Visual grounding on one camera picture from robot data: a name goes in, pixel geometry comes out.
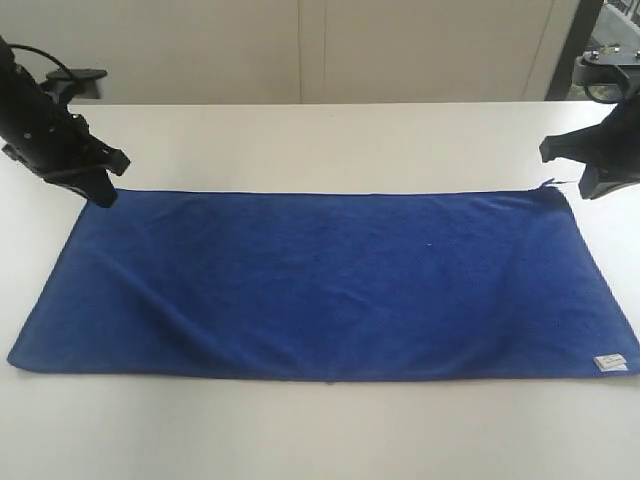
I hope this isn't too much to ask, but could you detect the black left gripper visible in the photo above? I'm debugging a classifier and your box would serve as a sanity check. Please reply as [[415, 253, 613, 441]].
[[1, 41, 131, 208]]

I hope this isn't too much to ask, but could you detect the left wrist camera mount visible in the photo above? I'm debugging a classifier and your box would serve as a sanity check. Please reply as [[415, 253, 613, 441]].
[[40, 69, 108, 105]]

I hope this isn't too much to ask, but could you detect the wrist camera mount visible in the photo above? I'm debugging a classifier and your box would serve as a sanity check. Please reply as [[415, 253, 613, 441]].
[[40, 69, 108, 105], [572, 46, 639, 105]]

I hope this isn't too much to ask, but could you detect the blue microfiber towel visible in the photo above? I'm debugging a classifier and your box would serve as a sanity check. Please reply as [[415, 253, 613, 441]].
[[8, 185, 639, 383]]

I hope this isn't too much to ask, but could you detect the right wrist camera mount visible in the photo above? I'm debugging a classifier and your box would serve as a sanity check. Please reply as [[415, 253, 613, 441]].
[[572, 46, 639, 105]]

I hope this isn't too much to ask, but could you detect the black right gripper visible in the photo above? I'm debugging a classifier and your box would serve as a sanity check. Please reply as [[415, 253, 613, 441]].
[[539, 92, 639, 200]]

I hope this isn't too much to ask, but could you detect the black window frame post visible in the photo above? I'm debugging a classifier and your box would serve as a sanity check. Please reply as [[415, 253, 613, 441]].
[[544, 0, 604, 101]]

